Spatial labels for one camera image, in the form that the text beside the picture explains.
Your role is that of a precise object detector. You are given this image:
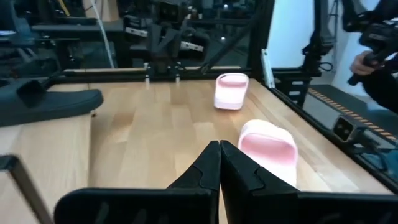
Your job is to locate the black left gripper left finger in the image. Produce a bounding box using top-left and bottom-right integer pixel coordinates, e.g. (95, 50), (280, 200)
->
(54, 140), (222, 224)

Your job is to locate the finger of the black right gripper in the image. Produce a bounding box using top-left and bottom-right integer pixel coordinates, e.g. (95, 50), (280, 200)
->
(17, 80), (48, 108)

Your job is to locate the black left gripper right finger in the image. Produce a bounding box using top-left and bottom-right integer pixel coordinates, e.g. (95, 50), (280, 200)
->
(220, 140), (398, 224)

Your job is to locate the black slide sandal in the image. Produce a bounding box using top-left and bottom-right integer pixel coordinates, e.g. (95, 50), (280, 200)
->
(0, 77), (104, 128)

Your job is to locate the pink slide sandal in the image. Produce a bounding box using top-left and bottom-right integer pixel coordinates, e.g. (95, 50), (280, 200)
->
(237, 119), (300, 188)
(213, 72), (250, 111)

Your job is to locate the black floor box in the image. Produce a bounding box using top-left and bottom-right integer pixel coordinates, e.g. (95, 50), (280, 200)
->
(331, 114), (368, 143)

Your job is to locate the person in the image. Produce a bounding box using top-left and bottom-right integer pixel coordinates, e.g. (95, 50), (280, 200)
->
(360, 52), (398, 114)

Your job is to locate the person's hand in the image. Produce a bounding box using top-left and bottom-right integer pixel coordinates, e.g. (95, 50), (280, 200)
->
(349, 50), (374, 77)

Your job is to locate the black metal stand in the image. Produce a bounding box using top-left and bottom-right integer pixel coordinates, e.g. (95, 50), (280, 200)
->
(302, 0), (336, 74)

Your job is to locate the white cable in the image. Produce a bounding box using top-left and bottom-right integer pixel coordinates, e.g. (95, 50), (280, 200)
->
(89, 0), (114, 68)

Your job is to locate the yellow cable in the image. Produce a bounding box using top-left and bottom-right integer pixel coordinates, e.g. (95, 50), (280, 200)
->
(57, 0), (71, 17)

